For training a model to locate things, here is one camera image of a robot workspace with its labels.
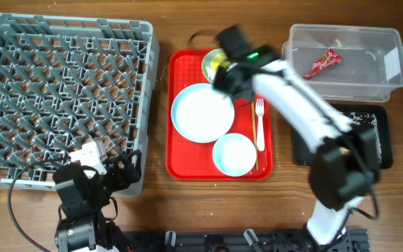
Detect grey dishwasher rack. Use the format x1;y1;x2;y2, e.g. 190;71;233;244
0;13;160;190

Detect wooden chopstick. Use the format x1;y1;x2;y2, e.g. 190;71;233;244
250;101;259;171

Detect light blue plate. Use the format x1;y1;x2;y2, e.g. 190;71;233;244
171;83;235;144

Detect clear plastic bin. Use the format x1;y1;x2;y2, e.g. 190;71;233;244
282;24;403;102

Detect red snack wrapper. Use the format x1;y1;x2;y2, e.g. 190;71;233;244
303;48;342;80

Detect rice and food scraps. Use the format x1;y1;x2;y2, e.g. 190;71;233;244
341;112;382;165

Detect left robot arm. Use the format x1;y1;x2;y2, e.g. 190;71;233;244
52;150;141;251

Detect light blue bowl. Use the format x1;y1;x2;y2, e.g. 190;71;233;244
212;133;257;177

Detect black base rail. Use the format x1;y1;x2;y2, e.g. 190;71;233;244
125;228;370;252

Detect yellow cup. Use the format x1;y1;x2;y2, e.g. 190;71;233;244
208;53;227;78

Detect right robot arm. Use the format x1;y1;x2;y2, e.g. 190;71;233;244
213;45;381;250

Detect green bowl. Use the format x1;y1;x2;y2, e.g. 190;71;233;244
201;48;225;83

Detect black waste tray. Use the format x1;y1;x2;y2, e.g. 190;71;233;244
292;104;393;169

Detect red plastic tray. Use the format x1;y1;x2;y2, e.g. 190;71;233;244
166;49;274;181

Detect white plastic fork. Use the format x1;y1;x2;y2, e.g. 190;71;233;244
255;98;265;151

